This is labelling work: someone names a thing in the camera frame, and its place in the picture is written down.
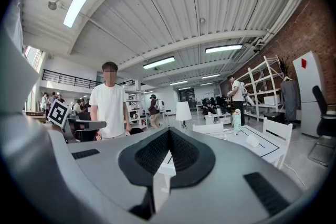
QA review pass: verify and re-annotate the white work table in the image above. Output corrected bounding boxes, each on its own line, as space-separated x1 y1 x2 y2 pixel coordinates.
153 124 280 194

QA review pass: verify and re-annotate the mint green patterned flask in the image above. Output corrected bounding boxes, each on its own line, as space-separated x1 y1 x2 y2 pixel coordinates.
232 109 243 136

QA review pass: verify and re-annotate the white wooden chair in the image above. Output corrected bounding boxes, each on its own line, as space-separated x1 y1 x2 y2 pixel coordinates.
262 116 293 169

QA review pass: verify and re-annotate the white paper cup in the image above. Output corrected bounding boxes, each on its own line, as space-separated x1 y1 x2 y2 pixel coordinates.
246 134 260 148

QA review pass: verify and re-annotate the black storage crate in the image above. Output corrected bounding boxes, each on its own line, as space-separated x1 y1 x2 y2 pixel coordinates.
264 112 286 124

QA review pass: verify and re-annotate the white floor cable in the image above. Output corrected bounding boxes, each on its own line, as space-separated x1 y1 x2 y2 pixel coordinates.
282 162 308 191

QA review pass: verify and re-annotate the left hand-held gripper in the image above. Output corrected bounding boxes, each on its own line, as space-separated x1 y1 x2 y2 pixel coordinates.
47 99 107 144

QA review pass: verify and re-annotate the black balcony railing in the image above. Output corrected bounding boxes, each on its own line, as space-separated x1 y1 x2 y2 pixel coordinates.
41 69 103 89

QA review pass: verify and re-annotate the white refrigerator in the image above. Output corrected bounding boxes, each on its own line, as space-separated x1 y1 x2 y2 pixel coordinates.
292 50 329 138

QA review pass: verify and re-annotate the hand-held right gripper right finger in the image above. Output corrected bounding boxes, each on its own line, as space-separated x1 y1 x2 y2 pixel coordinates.
156 126 303 224

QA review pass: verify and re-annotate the grey coat on hanger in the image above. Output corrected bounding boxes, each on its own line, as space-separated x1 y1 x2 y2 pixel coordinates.
280 76 301 122

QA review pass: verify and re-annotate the grey ceiling sensor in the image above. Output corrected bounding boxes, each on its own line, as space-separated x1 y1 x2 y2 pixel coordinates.
47 0 65 10

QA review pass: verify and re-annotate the white shade table lamp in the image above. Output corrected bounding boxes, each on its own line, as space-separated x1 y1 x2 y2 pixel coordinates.
175 101 193 130

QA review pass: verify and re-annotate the white metal shelving rack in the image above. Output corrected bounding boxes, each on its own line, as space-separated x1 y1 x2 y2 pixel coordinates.
123 83 148 130
234 55 286 123

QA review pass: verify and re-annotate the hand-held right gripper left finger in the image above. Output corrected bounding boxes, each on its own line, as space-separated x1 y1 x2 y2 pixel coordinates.
48 126 171 224

